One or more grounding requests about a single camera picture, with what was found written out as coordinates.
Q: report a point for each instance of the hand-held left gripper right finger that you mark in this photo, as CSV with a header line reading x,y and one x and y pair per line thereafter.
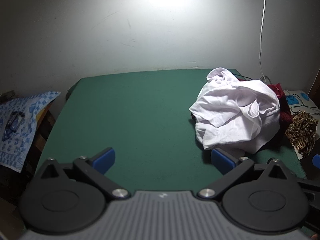
x,y
222,158

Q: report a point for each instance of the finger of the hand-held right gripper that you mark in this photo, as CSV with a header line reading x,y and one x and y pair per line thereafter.
x,y
317,161

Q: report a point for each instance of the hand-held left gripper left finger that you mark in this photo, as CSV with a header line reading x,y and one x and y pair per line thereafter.
x,y
105,158

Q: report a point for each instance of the white shirt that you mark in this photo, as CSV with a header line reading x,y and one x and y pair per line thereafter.
x,y
232,110

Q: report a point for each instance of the brown patterned cloth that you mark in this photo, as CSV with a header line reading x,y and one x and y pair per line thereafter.
x,y
302,130

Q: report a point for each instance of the green table cover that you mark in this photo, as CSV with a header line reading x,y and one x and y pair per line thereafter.
x,y
125,117

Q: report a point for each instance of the dark red garment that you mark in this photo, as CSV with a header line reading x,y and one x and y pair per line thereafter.
x,y
285,112

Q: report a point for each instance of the blue patterned cloth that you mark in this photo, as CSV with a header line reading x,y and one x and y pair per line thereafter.
x,y
20,140

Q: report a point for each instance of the black clip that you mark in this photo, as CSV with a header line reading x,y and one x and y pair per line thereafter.
x,y
13,122

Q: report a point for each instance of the wooden furniture frame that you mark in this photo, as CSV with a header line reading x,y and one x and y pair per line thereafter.
x,y
46,127

